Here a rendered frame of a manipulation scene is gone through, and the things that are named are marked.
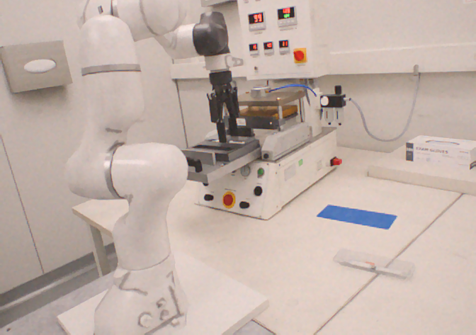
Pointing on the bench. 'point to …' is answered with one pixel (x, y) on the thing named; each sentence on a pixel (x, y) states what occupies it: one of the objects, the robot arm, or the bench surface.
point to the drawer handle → (195, 163)
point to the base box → (297, 173)
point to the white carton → (442, 151)
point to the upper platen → (289, 111)
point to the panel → (239, 190)
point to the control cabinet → (286, 35)
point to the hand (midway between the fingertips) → (227, 131)
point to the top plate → (270, 99)
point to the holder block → (233, 151)
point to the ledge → (423, 173)
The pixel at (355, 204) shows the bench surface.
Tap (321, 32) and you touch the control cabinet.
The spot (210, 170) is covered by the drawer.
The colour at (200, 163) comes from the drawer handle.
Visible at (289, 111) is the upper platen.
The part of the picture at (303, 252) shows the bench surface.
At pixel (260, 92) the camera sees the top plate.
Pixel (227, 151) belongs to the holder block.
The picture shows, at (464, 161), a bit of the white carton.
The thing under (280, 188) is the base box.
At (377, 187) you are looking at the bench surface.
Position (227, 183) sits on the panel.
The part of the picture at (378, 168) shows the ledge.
